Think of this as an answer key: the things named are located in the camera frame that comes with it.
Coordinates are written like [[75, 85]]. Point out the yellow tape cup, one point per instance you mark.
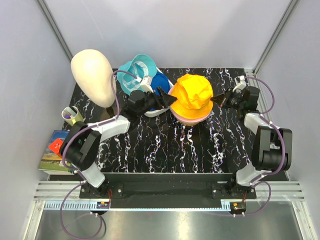
[[71, 115]]

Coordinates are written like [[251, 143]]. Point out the teal hat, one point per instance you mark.
[[141, 66]]

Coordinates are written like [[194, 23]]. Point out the left aluminium frame post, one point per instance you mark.
[[42, 4]]

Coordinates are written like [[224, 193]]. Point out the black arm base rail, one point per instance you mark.
[[168, 191]]

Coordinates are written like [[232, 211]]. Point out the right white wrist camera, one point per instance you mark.
[[240, 84]]

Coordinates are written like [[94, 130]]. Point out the landscape cover book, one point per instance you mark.
[[50, 162]]

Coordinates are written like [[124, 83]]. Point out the white plastic basket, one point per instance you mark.
[[160, 111]]

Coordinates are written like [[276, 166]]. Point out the pink bucket hat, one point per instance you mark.
[[192, 104]]

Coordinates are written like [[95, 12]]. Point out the black marble table mat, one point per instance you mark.
[[161, 144]]

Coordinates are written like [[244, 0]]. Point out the orange bucket hat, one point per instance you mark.
[[193, 80]]

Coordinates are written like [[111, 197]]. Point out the aluminium frame post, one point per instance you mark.
[[42, 4], [276, 33]]

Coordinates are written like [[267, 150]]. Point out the red cube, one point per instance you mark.
[[55, 146]]

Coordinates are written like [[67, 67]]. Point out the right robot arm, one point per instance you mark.
[[272, 147]]

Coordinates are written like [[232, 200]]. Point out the right aluminium frame post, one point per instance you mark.
[[276, 33]]

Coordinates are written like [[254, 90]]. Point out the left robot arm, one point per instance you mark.
[[80, 147]]

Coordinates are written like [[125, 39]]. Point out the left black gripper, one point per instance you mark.
[[167, 99]]

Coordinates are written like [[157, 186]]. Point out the blue hat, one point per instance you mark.
[[157, 97]]

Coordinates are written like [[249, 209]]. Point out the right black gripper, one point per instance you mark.
[[221, 99]]

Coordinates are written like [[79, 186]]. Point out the wooden hat stand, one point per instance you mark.
[[191, 123]]

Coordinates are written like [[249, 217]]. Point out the cream mannequin head stand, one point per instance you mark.
[[93, 74]]

